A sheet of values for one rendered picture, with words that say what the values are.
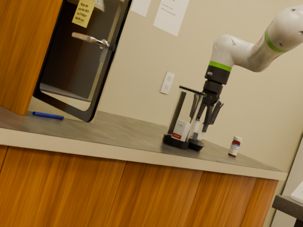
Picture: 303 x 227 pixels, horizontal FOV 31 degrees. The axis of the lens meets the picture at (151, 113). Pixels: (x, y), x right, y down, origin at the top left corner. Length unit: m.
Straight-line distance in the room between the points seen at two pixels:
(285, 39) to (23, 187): 0.91
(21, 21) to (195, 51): 1.51
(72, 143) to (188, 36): 1.58
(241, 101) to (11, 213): 2.32
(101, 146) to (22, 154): 0.24
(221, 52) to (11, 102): 0.89
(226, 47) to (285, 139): 2.24
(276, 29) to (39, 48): 0.73
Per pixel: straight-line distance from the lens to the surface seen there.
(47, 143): 1.37
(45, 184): 1.46
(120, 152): 1.57
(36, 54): 1.55
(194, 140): 2.14
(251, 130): 3.75
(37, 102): 1.71
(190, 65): 2.96
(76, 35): 1.46
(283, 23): 1.74
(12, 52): 1.63
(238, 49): 2.13
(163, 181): 1.84
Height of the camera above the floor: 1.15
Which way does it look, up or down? 3 degrees down
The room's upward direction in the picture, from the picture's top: 19 degrees clockwise
